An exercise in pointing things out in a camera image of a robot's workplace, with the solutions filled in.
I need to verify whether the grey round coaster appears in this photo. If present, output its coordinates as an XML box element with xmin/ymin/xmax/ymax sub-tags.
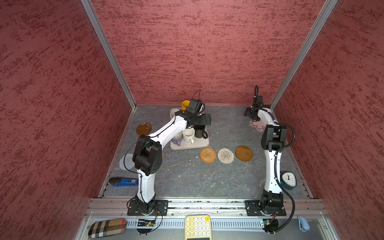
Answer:
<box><xmin>119</xmin><ymin>154</ymin><xmax>135</xmax><ymax>171</ymax></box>

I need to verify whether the yellow mug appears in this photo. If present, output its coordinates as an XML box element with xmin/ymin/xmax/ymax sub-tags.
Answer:
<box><xmin>182</xmin><ymin>100</ymin><xmax>191</xmax><ymax>111</ymax></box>

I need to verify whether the brown wooden coaster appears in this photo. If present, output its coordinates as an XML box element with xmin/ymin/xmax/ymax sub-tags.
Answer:
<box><xmin>235</xmin><ymin>146</ymin><xmax>253</xmax><ymax>162</ymax></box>

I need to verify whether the white braided coaster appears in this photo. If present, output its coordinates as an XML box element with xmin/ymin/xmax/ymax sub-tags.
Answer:
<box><xmin>218</xmin><ymin>148</ymin><xmax>235</xmax><ymax>164</ymax></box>

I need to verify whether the brown glossy coaster left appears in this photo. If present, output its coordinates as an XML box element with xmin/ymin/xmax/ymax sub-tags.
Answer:
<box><xmin>136</xmin><ymin>123</ymin><xmax>152</xmax><ymax>136</ymax></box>

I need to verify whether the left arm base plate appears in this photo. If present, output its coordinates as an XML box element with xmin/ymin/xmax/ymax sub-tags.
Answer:
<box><xmin>127</xmin><ymin>199</ymin><xmax>169</xmax><ymax>216</ymax></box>

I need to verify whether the beige serving tray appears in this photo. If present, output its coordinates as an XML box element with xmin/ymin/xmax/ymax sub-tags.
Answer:
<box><xmin>169</xmin><ymin>107</ymin><xmax>211</xmax><ymax>151</ymax></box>

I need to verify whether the lavender mug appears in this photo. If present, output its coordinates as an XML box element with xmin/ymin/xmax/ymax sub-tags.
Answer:
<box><xmin>171</xmin><ymin>132</ymin><xmax>183</xmax><ymax>146</ymax></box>

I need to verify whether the black mug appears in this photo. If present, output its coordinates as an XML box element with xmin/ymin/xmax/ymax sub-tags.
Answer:
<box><xmin>194</xmin><ymin>125</ymin><xmax>209</xmax><ymax>139</ymax></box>

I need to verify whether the light blue small device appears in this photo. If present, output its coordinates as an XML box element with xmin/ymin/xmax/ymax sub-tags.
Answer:
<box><xmin>298</xmin><ymin>216</ymin><xmax>311</xmax><ymax>232</ymax></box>

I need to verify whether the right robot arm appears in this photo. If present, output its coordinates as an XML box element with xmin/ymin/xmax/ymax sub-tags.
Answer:
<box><xmin>244</xmin><ymin>94</ymin><xmax>295</xmax><ymax>216</ymax></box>

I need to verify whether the plaid glasses case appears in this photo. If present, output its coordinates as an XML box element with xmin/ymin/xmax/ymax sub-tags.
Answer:
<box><xmin>88</xmin><ymin>219</ymin><xmax>127</xmax><ymax>239</ymax></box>

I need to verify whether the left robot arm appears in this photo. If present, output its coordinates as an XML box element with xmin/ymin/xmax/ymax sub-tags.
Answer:
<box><xmin>133</xmin><ymin>99</ymin><xmax>212</xmax><ymax>215</ymax></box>

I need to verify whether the blue black handheld device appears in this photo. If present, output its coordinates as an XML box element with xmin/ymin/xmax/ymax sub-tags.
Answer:
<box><xmin>109</xmin><ymin>177</ymin><xmax>139</xmax><ymax>187</ymax></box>

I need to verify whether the pink flower coaster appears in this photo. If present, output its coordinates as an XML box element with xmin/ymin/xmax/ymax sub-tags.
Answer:
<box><xmin>249</xmin><ymin>120</ymin><xmax>266</xmax><ymax>132</ymax></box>

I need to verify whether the yellow keypad calculator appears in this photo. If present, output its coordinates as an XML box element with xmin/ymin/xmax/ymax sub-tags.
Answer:
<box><xmin>185</xmin><ymin>215</ymin><xmax>212</xmax><ymax>240</ymax></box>

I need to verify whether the teal alarm clock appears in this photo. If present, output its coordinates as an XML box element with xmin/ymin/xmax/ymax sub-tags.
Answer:
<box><xmin>281</xmin><ymin>171</ymin><xmax>298</xmax><ymax>190</ymax></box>

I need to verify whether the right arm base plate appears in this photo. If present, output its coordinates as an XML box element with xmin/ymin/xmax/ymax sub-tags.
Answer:
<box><xmin>245</xmin><ymin>200</ymin><xmax>287</xmax><ymax>217</ymax></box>

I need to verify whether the woven rattan coaster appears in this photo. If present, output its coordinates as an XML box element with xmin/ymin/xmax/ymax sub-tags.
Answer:
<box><xmin>200</xmin><ymin>148</ymin><xmax>217</xmax><ymax>164</ymax></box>

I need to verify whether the white mug front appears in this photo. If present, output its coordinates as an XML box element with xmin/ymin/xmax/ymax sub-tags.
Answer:
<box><xmin>182</xmin><ymin>128</ymin><xmax>195</xmax><ymax>144</ymax></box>

